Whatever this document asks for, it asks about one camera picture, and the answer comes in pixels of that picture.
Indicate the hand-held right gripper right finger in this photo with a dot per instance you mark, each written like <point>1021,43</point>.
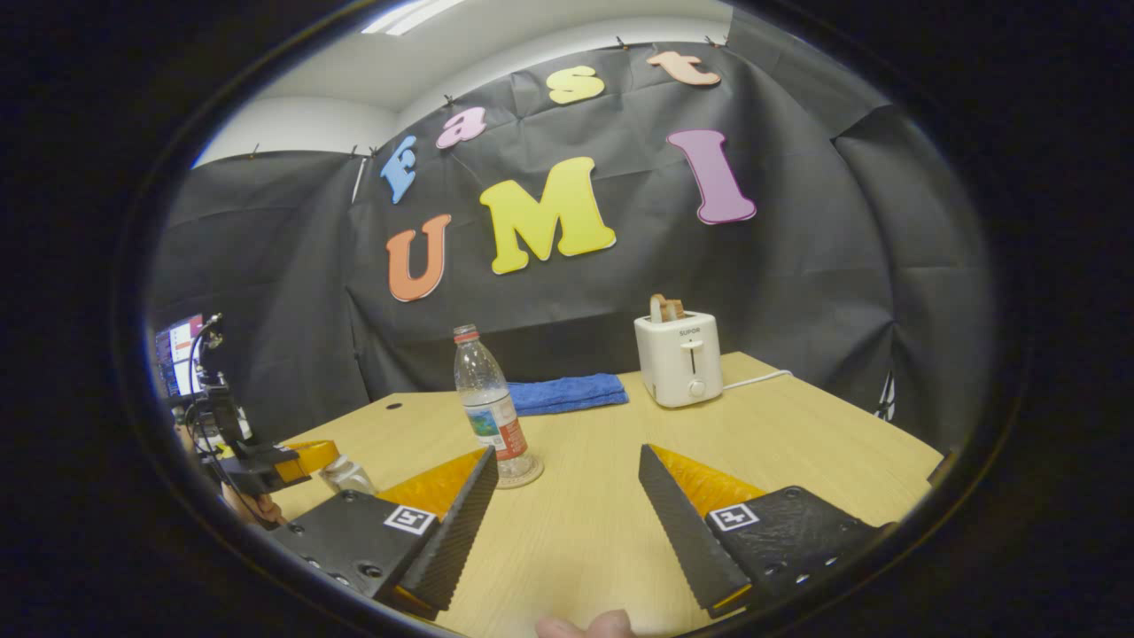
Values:
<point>678,523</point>

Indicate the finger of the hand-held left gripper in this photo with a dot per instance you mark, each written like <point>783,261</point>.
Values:
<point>266,470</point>

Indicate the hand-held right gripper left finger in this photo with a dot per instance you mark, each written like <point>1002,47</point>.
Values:
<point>465,523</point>

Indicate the white teacup lid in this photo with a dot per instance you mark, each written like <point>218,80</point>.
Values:
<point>331,463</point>

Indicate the white teacup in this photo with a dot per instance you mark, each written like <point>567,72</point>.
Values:
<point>353,480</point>

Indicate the clear plastic water bottle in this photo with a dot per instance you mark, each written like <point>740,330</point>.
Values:
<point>487,399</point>

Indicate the computer monitor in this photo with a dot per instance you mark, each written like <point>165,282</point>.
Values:
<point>180,354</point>

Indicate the white toaster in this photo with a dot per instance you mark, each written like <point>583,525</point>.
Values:
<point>678,359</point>

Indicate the blue towel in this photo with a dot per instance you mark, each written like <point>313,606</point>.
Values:
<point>567,394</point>

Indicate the toasted bread slice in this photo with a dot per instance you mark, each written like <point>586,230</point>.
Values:
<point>666,307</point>

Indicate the black backdrop cloth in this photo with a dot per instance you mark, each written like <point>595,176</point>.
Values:
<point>797,266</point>

